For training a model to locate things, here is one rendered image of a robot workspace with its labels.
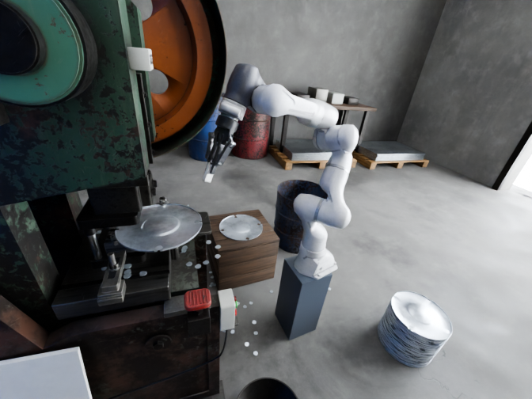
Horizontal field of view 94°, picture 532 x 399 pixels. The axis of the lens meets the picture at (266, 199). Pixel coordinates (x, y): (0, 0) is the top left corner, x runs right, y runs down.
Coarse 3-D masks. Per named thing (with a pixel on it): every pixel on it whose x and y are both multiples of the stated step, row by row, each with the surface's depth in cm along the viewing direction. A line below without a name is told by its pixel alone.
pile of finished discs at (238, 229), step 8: (232, 216) 176; (240, 216) 177; (248, 216) 178; (224, 224) 167; (232, 224) 167; (240, 224) 167; (248, 224) 168; (256, 224) 170; (224, 232) 159; (232, 232) 160; (240, 232) 160; (248, 232) 161; (256, 232) 162; (240, 240) 153
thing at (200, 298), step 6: (204, 288) 70; (186, 294) 67; (192, 294) 67; (198, 294) 68; (204, 294) 68; (210, 294) 68; (186, 300) 66; (192, 300) 66; (198, 300) 66; (204, 300) 66; (210, 300) 67; (186, 306) 64; (192, 306) 64; (198, 306) 65; (204, 306) 65
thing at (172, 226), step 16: (144, 208) 98; (160, 208) 99; (176, 208) 100; (144, 224) 88; (160, 224) 89; (176, 224) 90; (192, 224) 92; (128, 240) 81; (144, 240) 82; (160, 240) 83; (176, 240) 83
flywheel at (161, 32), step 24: (168, 0) 88; (192, 0) 87; (144, 24) 89; (168, 24) 91; (192, 24) 90; (168, 48) 94; (192, 48) 96; (168, 72) 98; (192, 72) 100; (168, 96) 102; (192, 96) 102; (168, 120) 104
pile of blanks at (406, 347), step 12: (384, 324) 138; (396, 324) 129; (384, 336) 138; (396, 336) 130; (408, 336) 124; (420, 336) 120; (396, 348) 131; (408, 348) 126; (420, 348) 124; (432, 348) 122; (408, 360) 130; (420, 360) 127
